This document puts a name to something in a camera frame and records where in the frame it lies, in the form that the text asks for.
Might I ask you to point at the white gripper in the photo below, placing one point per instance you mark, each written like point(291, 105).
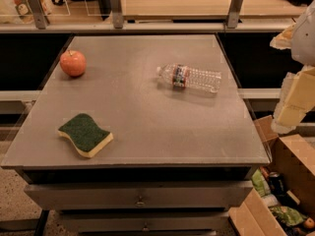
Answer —
point(304, 39)

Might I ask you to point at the green and yellow sponge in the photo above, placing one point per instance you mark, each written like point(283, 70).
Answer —
point(85, 135)

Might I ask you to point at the red apple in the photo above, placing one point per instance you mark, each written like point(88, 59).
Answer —
point(73, 63)

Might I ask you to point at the cardboard box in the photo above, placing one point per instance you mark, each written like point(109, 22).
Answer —
point(294, 158)

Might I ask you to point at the clear plastic water bottle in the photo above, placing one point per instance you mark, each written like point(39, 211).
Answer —
point(185, 77)

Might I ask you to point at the dark soda can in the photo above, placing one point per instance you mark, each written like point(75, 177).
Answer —
point(276, 182)

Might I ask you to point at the green snack bag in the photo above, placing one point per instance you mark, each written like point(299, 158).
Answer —
point(287, 215)

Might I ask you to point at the grey metal drawer cabinet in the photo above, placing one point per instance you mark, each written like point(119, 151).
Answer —
point(160, 133)

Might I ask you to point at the upper grey drawer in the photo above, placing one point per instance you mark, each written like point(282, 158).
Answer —
point(224, 194)

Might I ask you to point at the grey drawer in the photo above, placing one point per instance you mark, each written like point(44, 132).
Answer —
point(144, 221)
point(224, 194)

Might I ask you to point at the lower grey drawer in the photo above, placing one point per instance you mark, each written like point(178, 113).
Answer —
point(144, 221)

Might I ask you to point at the right metal bracket post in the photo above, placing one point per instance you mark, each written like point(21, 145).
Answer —
point(232, 18)

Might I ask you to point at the metal bracket post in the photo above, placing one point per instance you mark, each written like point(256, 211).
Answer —
point(232, 18)
point(117, 16)
point(39, 16)

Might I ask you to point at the middle metal bracket post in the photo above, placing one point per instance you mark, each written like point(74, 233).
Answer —
point(117, 16)

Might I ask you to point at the left metal bracket post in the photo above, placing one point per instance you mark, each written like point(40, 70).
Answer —
point(39, 16)

